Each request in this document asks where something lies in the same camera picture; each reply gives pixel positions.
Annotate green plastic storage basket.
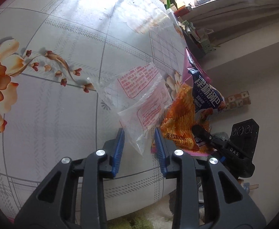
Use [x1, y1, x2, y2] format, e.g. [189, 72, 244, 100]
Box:
[199, 38, 216, 54]

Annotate orange purple snack bag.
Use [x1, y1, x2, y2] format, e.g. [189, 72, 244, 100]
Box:
[160, 47, 226, 158]

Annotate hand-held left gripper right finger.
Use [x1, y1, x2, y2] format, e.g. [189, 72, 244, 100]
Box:
[154, 127, 266, 229]

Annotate clear bag with red print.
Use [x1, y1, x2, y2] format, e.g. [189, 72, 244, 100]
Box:
[117, 79, 173, 155]
[87, 62, 164, 109]

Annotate grey curtain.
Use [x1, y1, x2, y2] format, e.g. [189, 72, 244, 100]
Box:
[192, 0, 279, 46]

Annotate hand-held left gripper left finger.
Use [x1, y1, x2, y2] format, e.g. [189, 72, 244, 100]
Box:
[15, 127, 126, 229]

